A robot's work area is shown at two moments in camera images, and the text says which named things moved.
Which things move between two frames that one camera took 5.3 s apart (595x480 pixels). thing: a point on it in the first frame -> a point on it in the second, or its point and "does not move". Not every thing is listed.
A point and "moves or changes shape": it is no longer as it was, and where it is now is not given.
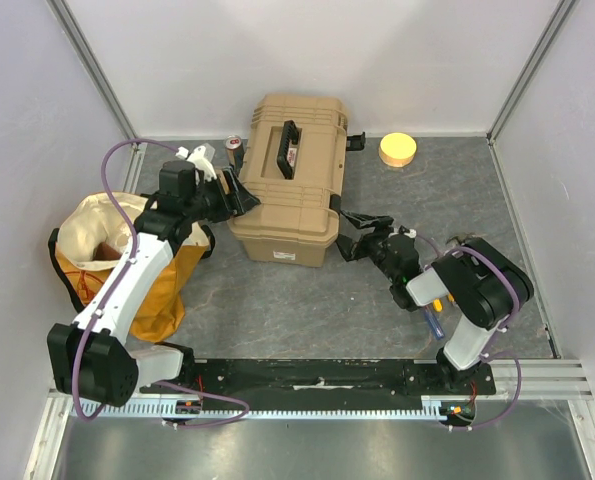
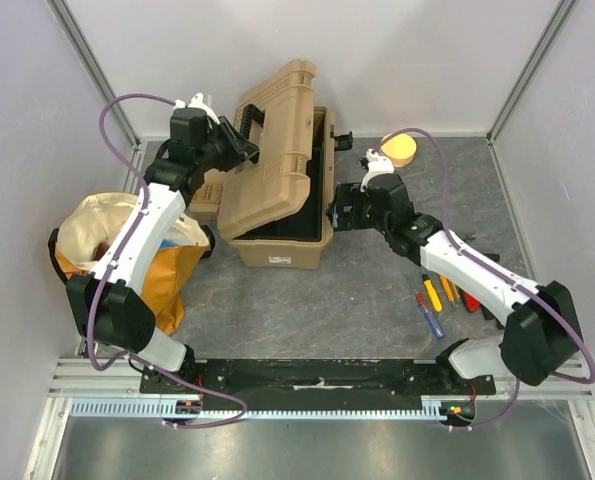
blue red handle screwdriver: [438, 332] does not move
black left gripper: [245, 199] -> [236, 152]
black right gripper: [374, 242] -> [343, 209]
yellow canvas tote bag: [92, 240] does not move
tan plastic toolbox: [295, 168] moves or changes shape
